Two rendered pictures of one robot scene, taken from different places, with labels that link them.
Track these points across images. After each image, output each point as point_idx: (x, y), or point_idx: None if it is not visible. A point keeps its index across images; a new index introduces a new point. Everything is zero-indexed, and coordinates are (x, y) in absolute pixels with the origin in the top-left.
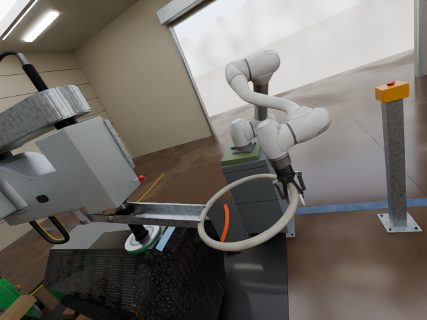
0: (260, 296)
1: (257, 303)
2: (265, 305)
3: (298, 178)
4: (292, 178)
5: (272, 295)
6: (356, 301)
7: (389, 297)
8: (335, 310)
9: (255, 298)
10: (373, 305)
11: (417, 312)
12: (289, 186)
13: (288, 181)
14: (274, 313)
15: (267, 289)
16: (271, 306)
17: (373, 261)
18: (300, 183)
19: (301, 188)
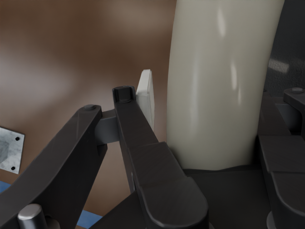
0: (289, 82)
1: (300, 69)
2: (286, 63)
3: (76, 201)
4: (150, 184)
5: (266, 77)
6: (131, 39)
7: (85, 35)
8: (169, 32)
9: (302, 80)
10: (111, 29)
11: (65, 8)
12: (255, 78)
13: (233, 179)
14: (275, 46)
15: (270, 92)
16: (275, 57)
17: (72, 94)
18: (88, 146)
19: (110, 126)
